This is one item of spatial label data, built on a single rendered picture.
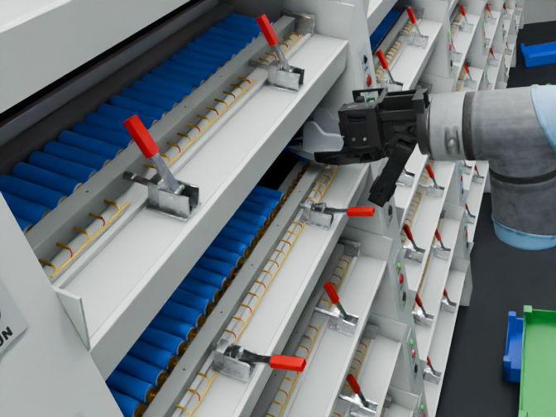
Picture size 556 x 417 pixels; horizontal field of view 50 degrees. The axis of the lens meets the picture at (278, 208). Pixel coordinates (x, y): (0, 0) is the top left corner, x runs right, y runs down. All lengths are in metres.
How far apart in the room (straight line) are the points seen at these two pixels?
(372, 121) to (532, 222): 0.24
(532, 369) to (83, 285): 1.46
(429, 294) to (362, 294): 0.60
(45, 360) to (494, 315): 1.74
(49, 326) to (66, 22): 0.19
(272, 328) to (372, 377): 0.48
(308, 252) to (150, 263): 0.33
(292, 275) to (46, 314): 0.40
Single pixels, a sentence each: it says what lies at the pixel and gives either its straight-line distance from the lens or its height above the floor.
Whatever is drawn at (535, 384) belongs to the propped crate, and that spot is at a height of 0.05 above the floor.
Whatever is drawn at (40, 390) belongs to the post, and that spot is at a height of 1.14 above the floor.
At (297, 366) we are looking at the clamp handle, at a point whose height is 0.97.
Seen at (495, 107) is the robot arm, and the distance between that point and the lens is 0.78.
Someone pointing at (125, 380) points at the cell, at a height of 0.99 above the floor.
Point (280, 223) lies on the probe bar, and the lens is 0.77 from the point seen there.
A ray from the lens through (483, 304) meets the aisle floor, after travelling 2.06.
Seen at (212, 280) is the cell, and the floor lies 0.98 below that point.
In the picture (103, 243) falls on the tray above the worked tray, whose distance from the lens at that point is 0.48.
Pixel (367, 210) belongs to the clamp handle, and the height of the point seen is 0.97.
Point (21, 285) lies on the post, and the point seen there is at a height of 1.21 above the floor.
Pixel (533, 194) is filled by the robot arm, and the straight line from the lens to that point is 0.81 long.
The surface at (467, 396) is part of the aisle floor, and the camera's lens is 1.80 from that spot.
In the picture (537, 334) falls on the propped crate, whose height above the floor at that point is 0.11.
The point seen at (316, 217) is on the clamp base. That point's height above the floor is 0.96.
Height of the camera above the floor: 1.38
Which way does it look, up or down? 30 degrees down
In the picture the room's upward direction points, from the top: 15 degrees counter-clockwise
